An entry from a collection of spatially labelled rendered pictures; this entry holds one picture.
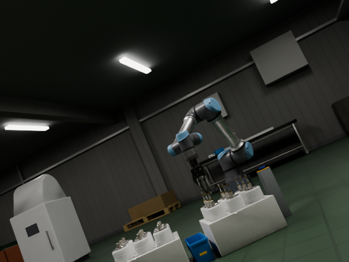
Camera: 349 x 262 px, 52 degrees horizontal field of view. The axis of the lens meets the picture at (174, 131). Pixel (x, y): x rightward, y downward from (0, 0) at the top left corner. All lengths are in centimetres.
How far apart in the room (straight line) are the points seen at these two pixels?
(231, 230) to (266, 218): 20
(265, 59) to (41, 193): 552
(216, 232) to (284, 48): 690
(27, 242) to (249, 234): 423
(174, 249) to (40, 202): 388
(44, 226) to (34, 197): 47
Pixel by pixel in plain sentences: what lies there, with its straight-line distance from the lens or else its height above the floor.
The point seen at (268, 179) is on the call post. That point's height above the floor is 25.
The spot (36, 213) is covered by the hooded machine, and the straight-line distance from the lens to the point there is 562.
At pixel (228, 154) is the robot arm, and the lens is 261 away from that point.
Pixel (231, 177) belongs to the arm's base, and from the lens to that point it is 260.
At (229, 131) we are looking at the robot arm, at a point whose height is 63.
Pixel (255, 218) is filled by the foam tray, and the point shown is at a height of 11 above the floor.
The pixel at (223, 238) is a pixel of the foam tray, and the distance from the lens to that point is 198.
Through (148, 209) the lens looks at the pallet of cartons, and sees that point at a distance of 839.
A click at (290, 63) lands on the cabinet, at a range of 846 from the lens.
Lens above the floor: 41
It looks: 9 degrees up
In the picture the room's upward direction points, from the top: 24 degrees counter-clockwise
